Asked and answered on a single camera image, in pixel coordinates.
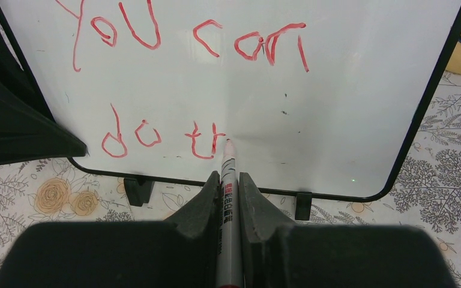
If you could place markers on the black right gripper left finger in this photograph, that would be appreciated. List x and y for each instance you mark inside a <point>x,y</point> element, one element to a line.
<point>179,251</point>

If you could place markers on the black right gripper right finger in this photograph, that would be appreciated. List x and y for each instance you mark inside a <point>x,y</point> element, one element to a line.
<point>279,252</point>

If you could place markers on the floral tablecloth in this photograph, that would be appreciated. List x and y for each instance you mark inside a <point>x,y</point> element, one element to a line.
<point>426,193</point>

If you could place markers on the red white marker pen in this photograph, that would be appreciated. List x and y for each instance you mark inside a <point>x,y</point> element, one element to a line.
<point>229,270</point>

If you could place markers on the white whiteboard black frame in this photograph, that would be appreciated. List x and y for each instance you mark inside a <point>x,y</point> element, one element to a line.
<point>319,97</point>

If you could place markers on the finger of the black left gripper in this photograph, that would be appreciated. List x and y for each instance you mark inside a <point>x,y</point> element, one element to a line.
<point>27,131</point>

